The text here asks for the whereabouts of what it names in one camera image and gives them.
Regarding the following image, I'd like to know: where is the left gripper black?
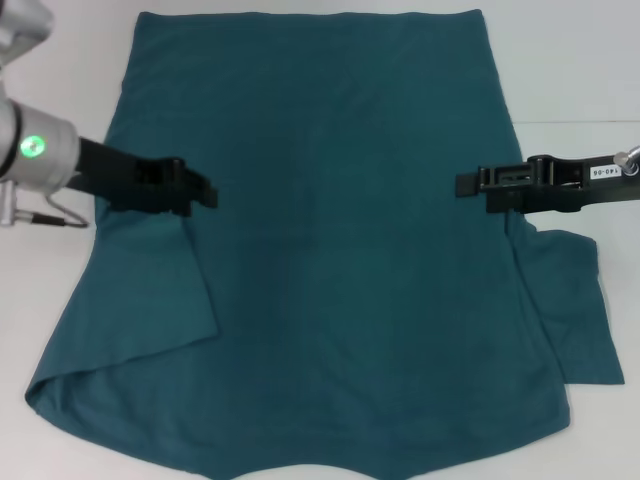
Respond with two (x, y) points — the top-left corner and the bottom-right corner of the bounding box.
(68, 134), (220, 218)

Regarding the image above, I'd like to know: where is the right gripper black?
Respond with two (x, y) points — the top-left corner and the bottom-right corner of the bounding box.
(454, 152), (640, 217)

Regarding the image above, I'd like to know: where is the blue t-shirt with white print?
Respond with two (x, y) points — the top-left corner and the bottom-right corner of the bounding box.
(27, 10), (626, 480)

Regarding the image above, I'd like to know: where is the right gripper silver knob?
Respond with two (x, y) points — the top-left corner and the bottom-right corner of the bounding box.
(614, 143), (640, 177)

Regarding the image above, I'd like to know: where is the left arm connector cable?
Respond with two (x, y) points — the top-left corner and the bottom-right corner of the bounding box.
(0, 182), (92, 230)

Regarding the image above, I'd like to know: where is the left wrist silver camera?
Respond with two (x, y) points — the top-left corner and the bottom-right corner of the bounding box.
(0, 0), (55, 69)

